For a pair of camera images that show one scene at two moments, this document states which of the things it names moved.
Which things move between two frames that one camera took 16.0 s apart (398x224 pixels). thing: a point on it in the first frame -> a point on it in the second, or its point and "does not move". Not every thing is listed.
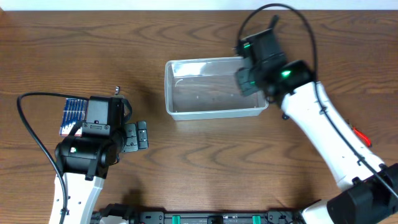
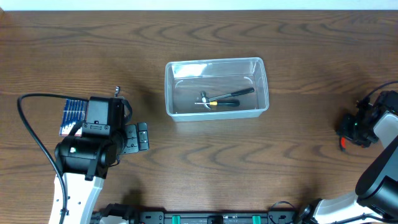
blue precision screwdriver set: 75,109 does not move
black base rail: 134,216 does not move
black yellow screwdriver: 285,117 -> 224,102
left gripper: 134,137 does not move
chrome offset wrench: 117,90 does not move
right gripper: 245,81 -> 347,133
